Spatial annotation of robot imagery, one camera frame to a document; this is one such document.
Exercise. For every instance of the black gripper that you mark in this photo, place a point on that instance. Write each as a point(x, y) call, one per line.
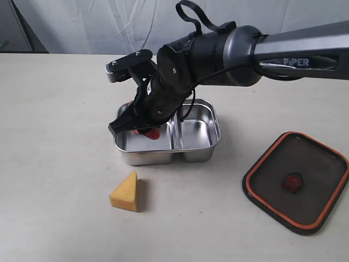
point(159, 96)

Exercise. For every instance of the red toy sausage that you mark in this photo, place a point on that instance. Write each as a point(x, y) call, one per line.
point(152, 133)

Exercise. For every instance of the yellow cheese wedge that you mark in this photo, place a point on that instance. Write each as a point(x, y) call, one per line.
point(125, 195)

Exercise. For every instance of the dark lid with orange valve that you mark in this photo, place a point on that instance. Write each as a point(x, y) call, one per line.
point(297, 181)

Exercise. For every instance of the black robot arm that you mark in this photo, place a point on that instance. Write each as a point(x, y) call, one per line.
point(238, 57)

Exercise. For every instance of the stainless steel lunch box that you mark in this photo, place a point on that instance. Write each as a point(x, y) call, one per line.
point(194, 139)

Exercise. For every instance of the white backdrop curtain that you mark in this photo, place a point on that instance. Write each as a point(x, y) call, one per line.
point(122, 27)

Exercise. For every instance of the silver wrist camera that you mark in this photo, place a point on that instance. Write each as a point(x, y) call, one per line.
point(137, 65)

